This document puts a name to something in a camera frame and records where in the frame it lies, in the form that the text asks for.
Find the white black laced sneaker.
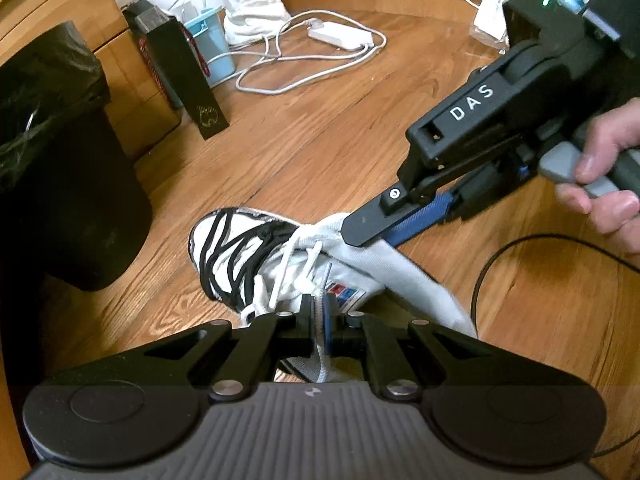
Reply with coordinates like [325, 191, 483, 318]
[188, 206, 480, 384]

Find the white plastic bag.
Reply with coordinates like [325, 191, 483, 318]
[220, 0, 291, 47]

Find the black gift bag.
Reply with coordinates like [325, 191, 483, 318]
[122, 0, 229, 140]

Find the light blue plastic bin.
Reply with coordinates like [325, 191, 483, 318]
[184, 8, 235, 88]

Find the white power adapter with cable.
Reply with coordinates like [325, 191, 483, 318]
[205, 9, 387, 96]

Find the black lined trash bin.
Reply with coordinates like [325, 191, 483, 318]
[1, 22, 152, 292]

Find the clear bag with white box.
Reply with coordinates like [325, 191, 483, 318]
[448, 0, 551, 56]

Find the wooden nightstand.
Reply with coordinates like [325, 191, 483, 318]
[0, 0, 180, 160]

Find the white shoelace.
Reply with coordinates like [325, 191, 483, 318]
[241, 235, 335, 384]

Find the black cable on floor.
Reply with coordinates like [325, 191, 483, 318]
[470, 232, 640, 458]

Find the person's right hand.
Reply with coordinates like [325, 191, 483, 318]
[555, 98, 639, 264]

